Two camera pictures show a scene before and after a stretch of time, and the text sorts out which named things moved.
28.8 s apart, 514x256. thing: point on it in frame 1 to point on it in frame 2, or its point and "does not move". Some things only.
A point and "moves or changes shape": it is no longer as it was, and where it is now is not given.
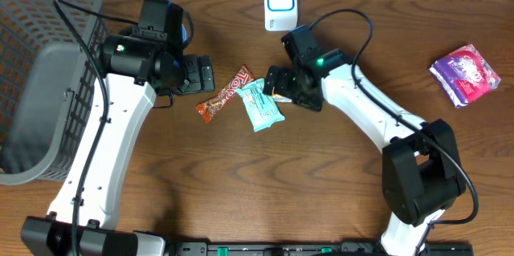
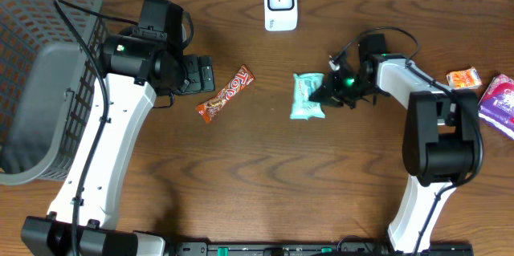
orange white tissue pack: x=279 y=98 to x=464 y=79
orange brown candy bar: x=239 y=77 does not move
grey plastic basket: x=46 y=71 does not move
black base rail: x=315 y=249 does not move
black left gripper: x=189 y=74 does not move
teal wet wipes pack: x=261 y=108 moves or changes shape
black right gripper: x=293 y=83 to x=337 y=86
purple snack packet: x=465 y=75 to x=496 y=107
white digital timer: x=280 y=3 does not move
